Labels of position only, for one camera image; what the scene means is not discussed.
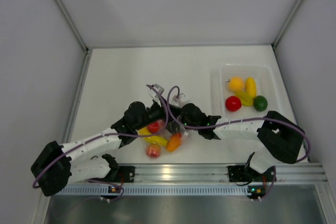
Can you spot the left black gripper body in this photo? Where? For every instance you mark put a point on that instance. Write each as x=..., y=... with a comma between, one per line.
x=153, y=114

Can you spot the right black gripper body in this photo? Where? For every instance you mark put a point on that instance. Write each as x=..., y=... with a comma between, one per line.
x=184, y=119

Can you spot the clear zip top bag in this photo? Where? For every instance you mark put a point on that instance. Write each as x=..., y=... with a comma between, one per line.
x=166, y=132

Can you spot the orange fake mango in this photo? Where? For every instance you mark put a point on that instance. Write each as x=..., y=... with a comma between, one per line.
x=174, y=142

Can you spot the red fake apple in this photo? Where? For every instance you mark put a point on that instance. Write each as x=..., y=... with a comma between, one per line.
x=233, y=103

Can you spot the orange yellow fake peach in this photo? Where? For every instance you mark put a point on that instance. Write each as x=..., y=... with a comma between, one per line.
x=236, y=84

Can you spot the yellow fake starfruit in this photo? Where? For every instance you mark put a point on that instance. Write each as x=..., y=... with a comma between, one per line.
x=245, y=98

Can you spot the yellow fake corn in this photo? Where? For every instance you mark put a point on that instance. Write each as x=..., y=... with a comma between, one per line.
x=250, y=86

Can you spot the green fake lime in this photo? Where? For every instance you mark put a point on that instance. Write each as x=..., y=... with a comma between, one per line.
x=260, y=103

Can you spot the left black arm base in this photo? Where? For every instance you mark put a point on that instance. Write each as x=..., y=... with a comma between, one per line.
x=122, y=174

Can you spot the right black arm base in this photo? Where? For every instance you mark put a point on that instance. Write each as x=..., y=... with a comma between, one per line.
x=242, y=174

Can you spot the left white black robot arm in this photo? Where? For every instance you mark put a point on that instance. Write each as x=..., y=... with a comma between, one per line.
x=89, y=159

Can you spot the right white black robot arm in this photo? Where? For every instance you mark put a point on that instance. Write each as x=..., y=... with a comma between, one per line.
x=281, y=139

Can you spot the red fake tomato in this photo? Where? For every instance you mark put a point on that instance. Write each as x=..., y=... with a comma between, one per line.
x=154, y=127

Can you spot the yellow fake banana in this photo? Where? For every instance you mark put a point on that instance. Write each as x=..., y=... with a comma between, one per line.
x=152, y=139

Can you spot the pink fake peach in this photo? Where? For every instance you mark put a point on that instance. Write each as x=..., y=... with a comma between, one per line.
x=153, y=150

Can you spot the white plastic basket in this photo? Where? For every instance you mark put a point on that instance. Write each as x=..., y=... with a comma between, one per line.
x=265, y=83

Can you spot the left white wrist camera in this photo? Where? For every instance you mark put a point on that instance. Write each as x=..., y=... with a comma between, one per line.
x=155, y=92

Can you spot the white slotted cable duct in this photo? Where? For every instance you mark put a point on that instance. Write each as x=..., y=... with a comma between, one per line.
x=159, y=190

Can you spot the aluminium mounting rail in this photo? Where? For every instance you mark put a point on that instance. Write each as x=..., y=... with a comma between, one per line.
x=302, y=173

